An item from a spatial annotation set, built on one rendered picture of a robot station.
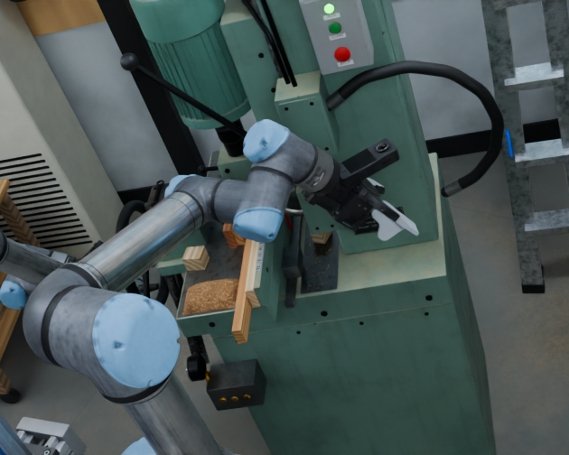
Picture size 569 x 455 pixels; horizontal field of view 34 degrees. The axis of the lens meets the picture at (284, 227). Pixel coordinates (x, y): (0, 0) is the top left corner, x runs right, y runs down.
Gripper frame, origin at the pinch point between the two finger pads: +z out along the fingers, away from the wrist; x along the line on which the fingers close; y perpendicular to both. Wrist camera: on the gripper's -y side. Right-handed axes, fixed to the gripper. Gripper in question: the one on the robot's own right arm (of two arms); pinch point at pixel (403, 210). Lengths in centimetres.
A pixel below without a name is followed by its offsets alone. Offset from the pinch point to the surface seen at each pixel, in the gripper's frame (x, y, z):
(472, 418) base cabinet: -11, 39, 72
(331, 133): -18.8, -1.6, -10.7
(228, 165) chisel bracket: -45, 22, -9
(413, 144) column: -20.4, -8.3, 8.6
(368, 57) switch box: -16.0, -17.8, -16.4
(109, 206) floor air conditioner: -197, 106, 48
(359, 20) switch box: -15.9, -22.2, -22.9
